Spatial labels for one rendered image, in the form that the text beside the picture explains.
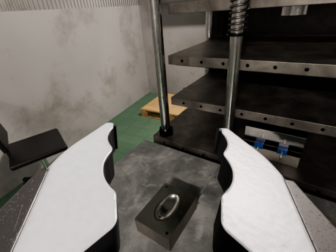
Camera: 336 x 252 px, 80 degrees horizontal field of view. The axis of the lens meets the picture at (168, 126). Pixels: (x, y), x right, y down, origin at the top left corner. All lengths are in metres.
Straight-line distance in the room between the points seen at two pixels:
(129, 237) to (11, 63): 2.06
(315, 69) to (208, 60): 0.45
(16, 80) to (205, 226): 2.20
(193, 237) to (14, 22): 2.37
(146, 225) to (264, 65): 0.81
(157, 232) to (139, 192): 0.27
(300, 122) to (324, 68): 0.25
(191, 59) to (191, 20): 2.61
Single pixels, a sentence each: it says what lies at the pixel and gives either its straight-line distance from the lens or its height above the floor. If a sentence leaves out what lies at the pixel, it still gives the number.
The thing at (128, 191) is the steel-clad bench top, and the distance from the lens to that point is 1.00.
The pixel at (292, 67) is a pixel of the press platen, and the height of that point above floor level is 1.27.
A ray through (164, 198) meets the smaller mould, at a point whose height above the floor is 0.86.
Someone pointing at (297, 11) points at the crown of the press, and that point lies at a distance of 1.24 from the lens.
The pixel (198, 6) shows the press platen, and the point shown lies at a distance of 1.12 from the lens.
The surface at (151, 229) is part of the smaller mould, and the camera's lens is 0.78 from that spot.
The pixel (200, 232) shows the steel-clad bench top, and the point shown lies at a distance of 0.85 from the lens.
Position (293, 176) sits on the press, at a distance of 1.15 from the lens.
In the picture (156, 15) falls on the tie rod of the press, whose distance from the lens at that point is 1.13.
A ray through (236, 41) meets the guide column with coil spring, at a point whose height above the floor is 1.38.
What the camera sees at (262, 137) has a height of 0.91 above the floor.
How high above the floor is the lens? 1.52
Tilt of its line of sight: 30 degrees down
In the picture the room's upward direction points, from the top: 5 degrees counter-clockwise
